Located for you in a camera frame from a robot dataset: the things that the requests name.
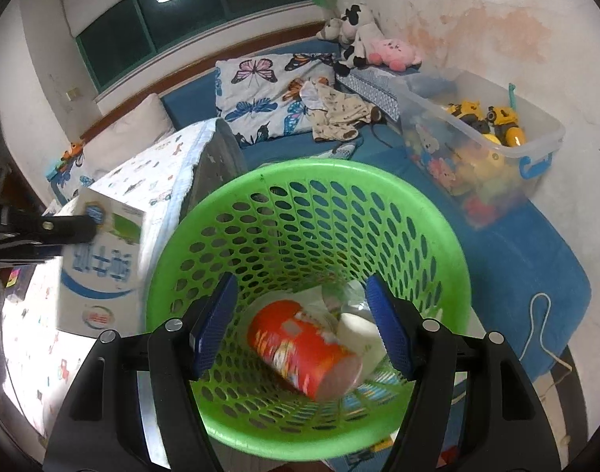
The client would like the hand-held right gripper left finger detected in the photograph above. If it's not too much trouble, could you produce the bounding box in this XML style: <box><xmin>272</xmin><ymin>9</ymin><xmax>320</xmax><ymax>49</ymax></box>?
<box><xmin>43</xmin><ymin>271</ymin><xmax>240</xmax><ymax>472</ymax></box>

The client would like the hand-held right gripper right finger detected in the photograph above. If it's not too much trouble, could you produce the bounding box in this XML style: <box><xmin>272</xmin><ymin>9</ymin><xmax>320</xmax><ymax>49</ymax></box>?
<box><xmin>366</xmin><ymin>274</ymin><xmax>561</xmax><ymax>472</ymax></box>

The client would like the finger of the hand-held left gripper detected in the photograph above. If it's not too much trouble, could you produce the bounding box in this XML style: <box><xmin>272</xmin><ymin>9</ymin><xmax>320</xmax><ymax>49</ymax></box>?
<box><xmin>9</xmin><ymin>209</ymin><xmax>101</xmax><ymax>247</ymax></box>
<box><xmin>0</xmin><ymin>242</ymin><xmax>65</xmax><ymax>273</ymax></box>

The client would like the white bottle with green label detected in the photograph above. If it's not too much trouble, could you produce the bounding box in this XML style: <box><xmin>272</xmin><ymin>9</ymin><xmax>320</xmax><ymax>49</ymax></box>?
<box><xmin>336</xmin><ymin>310</ymin><xmax>390</xmax><ymax>371</ymax></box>

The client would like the white and blue milk carton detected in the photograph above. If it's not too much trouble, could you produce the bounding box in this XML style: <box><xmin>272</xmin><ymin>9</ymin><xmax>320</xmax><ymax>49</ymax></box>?
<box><xmin>55</xmin><ymin>186</ymin><xmax>148</xmax><ymax>339</ymax></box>

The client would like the red cylindrical snack can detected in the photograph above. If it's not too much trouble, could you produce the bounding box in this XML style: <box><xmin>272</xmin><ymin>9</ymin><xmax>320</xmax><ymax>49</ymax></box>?
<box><xmin>246</xmin><ymin>301</ymin><xmax>364</xmax><ymax>401</ymax></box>

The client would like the green plastic basket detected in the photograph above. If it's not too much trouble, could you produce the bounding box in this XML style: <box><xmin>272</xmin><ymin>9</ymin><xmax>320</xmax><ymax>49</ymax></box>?
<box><xmin>143</xmin><ymin>159</ymin><xmax>473</xmax><ymax>462</ymax></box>

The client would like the small colourful toy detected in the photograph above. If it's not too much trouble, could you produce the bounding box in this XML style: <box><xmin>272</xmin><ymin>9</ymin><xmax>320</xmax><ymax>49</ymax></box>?
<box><xmin>45</xmin><ymin>140</ymin><xmax>87</xmax><ymax>180</ymax></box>

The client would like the white printed blanket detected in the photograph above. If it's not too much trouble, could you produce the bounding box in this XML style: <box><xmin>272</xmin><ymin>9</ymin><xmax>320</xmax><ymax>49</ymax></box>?
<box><xmin>0</xmin><ymin>119</ymin><xmax>222</xmax><ymax>453</ymax></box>

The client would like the beige pillow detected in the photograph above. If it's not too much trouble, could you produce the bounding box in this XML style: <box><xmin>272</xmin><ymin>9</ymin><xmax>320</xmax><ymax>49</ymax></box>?
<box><xmin>81</xmin><ymin>92</ymin><xmax>175</xmax><ymax>178</ymax></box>

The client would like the blue mattress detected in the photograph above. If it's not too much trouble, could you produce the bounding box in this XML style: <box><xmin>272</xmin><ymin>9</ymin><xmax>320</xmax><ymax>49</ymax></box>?
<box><xmin>49</xmin><ymin>39</ymin><xmax>592</xmax><ymax>389</ymax></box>

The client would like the pile of colourful toys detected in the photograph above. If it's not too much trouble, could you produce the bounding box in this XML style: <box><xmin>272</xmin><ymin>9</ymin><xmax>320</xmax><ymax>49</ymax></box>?
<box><xmin>408</xmin><ymin>118</ymin><xmax>523</xmax><ymax>227</ymax></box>

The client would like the grey patterned folded cloth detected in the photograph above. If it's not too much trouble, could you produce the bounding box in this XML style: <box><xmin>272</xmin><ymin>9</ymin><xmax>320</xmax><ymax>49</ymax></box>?
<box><xmin>324</xmin><ymin>142</ymin><xmax>360</xmax><ymax>159</ymax></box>
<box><xmin>335</xmin><ymin>66</ymin><xmax>404</xmax><ymax>122</ymax></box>

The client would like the clear plastic storage box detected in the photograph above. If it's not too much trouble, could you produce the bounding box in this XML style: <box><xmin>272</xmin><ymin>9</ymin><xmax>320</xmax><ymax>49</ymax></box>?
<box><xmin>391</xmin><ymin>68</ymin><xmax>566</xmax><ymax>229</ymax></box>

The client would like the beige child's garment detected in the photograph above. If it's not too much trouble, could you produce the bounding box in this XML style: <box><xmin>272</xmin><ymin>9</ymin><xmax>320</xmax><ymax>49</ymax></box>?
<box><xmin>300</xmin><ymin>79</ymin><xmax>379</xmax><ymax>142</ymax></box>

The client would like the butterfly print pillow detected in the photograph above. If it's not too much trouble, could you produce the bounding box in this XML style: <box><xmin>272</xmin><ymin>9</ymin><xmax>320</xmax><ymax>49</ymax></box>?
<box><xmin>214</xmin><ymin>52</ymin><xmax>337</xmax><ymax>148</ymax></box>

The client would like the window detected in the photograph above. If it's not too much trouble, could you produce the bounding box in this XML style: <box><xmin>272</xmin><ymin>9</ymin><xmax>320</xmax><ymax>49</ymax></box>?
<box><xmin>59</xmin><ymin>0</ymin><xmax>326</xmax><ymax>104</ymax></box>

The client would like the pink plush toy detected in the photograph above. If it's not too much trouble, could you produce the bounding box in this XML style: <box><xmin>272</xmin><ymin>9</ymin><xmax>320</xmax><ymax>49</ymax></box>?
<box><xmin>367</xmin><ymin>35</ymin><xmax>423</xmax><ymax>72</ymax></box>

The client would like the black and white cow plush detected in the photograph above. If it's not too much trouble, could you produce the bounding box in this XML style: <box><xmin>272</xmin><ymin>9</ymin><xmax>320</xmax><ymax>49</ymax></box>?
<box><xmin>332</xmin><ymin>4</ymin><xmax>384</xmax><ymax>77</ymax></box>

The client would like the grey plush toy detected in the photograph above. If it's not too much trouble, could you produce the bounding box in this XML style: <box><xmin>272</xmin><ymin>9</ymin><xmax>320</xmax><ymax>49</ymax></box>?
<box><xmin>316</xmin><ymin>17</ymin><xmax>345</xmax><ymax>42</ymax></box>

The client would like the white cable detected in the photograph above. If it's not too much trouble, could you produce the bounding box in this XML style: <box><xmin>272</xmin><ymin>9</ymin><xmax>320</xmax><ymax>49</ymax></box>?
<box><xmin>519</xmin><ymin>292</ymin><xmax>574</xmax><ymax>371</ymax></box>

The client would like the black cord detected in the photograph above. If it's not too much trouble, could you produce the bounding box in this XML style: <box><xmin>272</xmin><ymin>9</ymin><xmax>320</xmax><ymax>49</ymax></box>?
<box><xmin>371</xmin><ymin>122</ymin><xmax>393</xmax><ymax>149</ymax></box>

